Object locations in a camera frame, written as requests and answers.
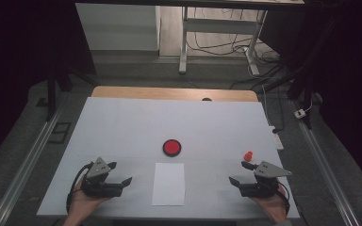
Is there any white cabinet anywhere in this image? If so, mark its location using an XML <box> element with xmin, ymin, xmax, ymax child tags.
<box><xmin>74</xmin><ymin>3</ymin><xmax>161</xmax><ymax>52</ymax></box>

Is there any white table cover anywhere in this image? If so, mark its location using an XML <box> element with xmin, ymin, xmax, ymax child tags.
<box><xmin>37</xmin><ymin>96</ymin><xmax>300</xmax><ymax>219</ymax></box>

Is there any black floor cable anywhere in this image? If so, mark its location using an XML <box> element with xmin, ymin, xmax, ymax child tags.
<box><xmin>229</xmin><ymin>56</ymin><xmax>285</xmax><ymax>90</ymax></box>
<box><xmin>187</xmin><ymin>8</ymin><xmax>255</xmax><ymax>58</ymax></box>

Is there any black tripod stand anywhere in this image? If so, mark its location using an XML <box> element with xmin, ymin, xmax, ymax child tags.
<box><xmin>262</xmin><ymin>15</ymin><xmax>316</xmax><ymax>130</ymax></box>
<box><xmin>45</xmin><ymin>62</ymin><xmax>99</xmax><ymax>122</ymax></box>

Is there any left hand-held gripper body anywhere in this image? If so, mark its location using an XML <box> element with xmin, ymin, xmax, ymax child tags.
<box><xmin>80</xmin><ymin>156</ymin><xmax>123</xmax><ymax>199</ymax></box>

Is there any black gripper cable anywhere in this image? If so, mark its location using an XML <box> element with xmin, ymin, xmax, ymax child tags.
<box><xmin>276</xmin><ymin>181</ymin><xmax>291</xmax><ymax>217</ymax></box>
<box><xmin>65</xmin><ymin>161</ymin><xmax>94</xmax><ymax>215</ymax></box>

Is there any person's left hand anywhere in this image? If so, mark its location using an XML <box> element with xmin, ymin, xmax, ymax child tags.
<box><xmin>70</xmin><ymin>180</ymin><xmax>107</xmax><ymax>218</ymax></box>

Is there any person's right hand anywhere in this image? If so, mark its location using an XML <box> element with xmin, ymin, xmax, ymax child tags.
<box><xmin>253</xmin><ymin>186</ymin><xmax>288</xmax><ymax>224</ymax></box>

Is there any round black red ink pad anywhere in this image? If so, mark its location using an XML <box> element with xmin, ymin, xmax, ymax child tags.
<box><xmin>162</xmin><ymin>138</ymin><xmax>183</xmax><ymax>158</ymax></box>

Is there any white power strip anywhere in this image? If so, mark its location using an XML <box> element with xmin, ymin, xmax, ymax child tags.
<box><xmin>269</xmin><ymin>125</ymin><xmax>285</xmax><ymax>151</ymax></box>

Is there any aluminium floor rail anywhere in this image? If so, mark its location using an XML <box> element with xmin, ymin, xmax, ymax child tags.
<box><xmin>290</xmin><ymin>100</ymin><xmax>362</xmax><ymax>226</ymax></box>
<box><xmin>0</xmin><ymin>93</ymin><xmax>70</xmax><ymax>226</ymax></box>

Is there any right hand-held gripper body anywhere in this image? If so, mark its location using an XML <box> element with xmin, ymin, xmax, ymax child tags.
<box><xmin>239</xmin><ymin>160</ymin><xmax>293</xmax><ymax>199</ymax></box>

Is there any black floor frame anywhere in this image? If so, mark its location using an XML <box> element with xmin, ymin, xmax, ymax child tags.
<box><xmin>47</xmin><ymin>121</ymin><xmax>73</xmax><ymax>145</ymax></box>

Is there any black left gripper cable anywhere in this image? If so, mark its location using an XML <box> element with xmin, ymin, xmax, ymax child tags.
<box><xmin>65</xmin><ymin>161</ymin><xmax>94</xmax><ymax>215</ymax></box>

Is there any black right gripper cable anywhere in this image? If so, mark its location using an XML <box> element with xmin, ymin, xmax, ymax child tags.
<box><xmin>276</xmin><ymin>181</ymin><xmax>291</xmax><ymax>217</ymax></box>

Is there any white paper sheet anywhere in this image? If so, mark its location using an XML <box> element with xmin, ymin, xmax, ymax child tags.
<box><xmin>151</xmin><ymin>162</ymin><xmax>187</xmax><ymax>207</ymax></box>

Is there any white-legged desk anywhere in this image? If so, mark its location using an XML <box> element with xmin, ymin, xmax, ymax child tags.
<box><xmin>74</xmin><ymin>0</ymin><xmax>305</xmax><ymax>76</ymax></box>

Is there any dark curtain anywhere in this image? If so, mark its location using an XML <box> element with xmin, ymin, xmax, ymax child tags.
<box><xmin>258</xmin><ymin>0</ymin><xmax>362</xmax><ymax>196</ymax></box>
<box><xmin>0</xmin><ymin>0</ymin><xmax>97</xmax><ymax>170</ymax></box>

